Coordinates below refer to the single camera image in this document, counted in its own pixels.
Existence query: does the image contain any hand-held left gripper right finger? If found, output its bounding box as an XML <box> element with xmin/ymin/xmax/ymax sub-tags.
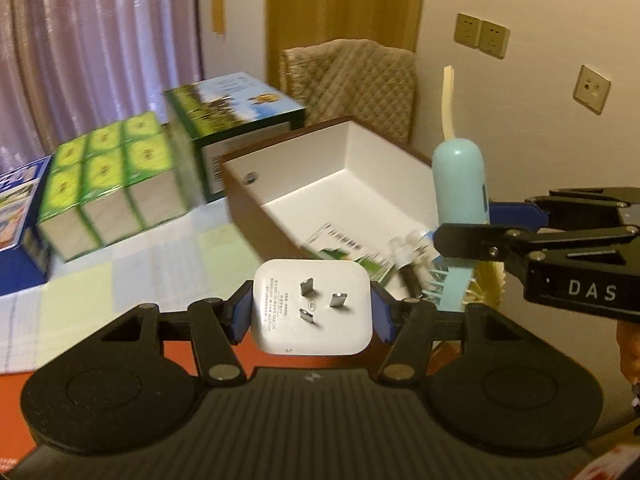
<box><xmin>370</xmin><ymin>282</ymin><xmax>522</xmax><ymax>387</ymax></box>

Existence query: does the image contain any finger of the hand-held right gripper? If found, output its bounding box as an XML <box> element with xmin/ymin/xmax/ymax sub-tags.
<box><xmin>432</xmin><ymin>222</ymin><xmax>640</xmax><ymax>273</ymax></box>
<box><xmin>487</xmin><ymin>187</ymin><xmax>640</xmax><ymax>229</ymax></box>

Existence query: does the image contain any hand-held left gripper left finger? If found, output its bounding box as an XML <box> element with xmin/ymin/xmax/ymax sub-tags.
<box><xmin>102</xmin><ymin>280</ymin><xmax>254</xmax><ymax>387</ymax></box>

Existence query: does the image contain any white power adapter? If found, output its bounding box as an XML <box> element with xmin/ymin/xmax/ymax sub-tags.
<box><xmin>251</xmin><ymin>259</ymin><xmax>375</xmax><ymax>357</ymax></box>

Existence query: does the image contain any yellow mini handheld fan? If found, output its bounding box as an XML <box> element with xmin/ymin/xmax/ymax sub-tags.
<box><xmin>462</xmin><ymin>260</ymin><xmax>507</xmax><ymax>311</ymax></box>

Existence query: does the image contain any brown storage box white inside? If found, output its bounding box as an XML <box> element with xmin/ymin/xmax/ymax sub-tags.
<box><xmin>220</xmin><ymin>116</ymin><xmax>503</xmax><ymax>311</ymax></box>

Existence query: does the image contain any person's right hand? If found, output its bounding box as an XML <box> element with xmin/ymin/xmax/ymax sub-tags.
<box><xmin>617</xmin><ymin>320</ymin><xmax>640</xmax><ymax>401</ymax></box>

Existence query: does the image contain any blue and white tube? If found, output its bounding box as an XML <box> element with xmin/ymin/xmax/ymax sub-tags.
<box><xmin>410</xmin><ymin>230</ymin><xmax>442</xmax><ymax>267</ymax></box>

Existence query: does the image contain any light blue comb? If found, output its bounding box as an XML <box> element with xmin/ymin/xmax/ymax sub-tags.
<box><xmin>424</xmin><ymin>255</ymin><xmax>473</xmax><ymax>317</ymax></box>

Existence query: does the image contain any green medicine box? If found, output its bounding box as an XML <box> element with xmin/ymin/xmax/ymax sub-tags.
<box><xmin>300</xmin><ymin>222</ymin><xmax>401</xmax><ymax>286</ymax></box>

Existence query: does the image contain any pale plaid table cloth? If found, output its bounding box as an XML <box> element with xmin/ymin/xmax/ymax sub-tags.
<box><xmin>0</xmin><ymin>200</ymin><xmax>311</xmax><ymax>376</ymax></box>

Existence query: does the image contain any chair with quilted cover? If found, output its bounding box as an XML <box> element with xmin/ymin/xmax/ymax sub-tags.
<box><xmin>279</xmin><ymin>39</ymin><xmax>418</xmax><ymax>146</ymax></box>

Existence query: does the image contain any green tissue box pack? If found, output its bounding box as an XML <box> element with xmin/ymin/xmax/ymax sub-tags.
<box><xmin>37</xmin><ymin>112</ymin><xmax>191</xmax><ymax>263</ymax></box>

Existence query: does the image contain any dark green carton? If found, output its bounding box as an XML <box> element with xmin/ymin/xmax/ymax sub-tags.
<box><xmin>164</xmin><ymin>72</ymin><xmax>307</xmax><ymax>206</ymax></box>

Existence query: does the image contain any flat blue printed box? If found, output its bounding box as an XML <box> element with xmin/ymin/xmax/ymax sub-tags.
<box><xmin>0</xmin><ymin>155</ymin><xmax>53</xmax><ymax>297</ymax></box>

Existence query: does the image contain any wooden door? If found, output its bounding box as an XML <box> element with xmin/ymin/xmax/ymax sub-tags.
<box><xmin>265</xmin><ymin>0</ymin><xmax>429</xmax><ymax>126</ymax></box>

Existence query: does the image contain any pink curtain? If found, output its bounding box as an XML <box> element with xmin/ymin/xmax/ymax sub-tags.
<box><xmin>0</xmin><ymin>0</ymin><xmax>203</xmax><ymax>161</ymax></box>

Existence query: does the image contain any beige wall socket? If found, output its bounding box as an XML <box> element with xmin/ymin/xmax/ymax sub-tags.
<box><xmin>574</xmin><ymin>64</ymin><xmax>612</xmax><ymax>115</ymax></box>
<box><xmin>454</xmin><ymin>11</ymin><xmax>483</xmax><ymax>48</ymax></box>
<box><xmin>479</xmin><ymin>20</ymin><xmax>511</xmax><ymax>59</ymax></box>

